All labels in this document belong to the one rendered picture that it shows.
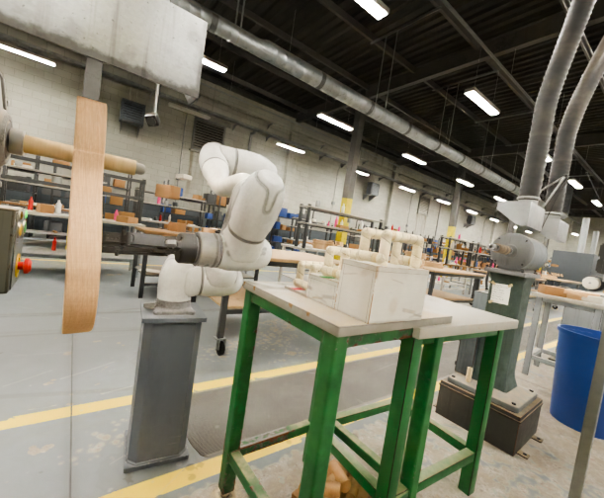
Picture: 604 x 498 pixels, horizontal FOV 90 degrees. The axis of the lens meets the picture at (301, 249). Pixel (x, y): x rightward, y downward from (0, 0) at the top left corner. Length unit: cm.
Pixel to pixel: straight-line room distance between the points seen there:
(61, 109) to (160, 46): 1140
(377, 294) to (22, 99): 1171
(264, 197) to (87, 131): 34
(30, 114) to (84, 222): 1144
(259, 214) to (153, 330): 95
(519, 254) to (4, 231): 250
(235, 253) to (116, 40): 47
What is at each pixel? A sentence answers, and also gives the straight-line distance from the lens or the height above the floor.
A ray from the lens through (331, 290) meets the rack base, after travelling 103.
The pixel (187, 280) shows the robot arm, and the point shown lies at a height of 87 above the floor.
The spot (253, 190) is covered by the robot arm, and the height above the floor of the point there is 124.
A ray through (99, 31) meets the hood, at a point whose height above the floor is 143.
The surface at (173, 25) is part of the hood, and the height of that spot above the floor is 149.
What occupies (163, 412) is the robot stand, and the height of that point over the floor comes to 25.
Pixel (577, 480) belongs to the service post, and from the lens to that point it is 216.
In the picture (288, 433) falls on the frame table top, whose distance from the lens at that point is 170.
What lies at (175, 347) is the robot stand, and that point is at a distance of 158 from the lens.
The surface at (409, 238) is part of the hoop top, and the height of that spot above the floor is 120.
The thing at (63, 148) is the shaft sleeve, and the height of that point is 125.
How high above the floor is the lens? 116
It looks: 3 degrees down
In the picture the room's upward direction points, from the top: 8 degrees clockwise
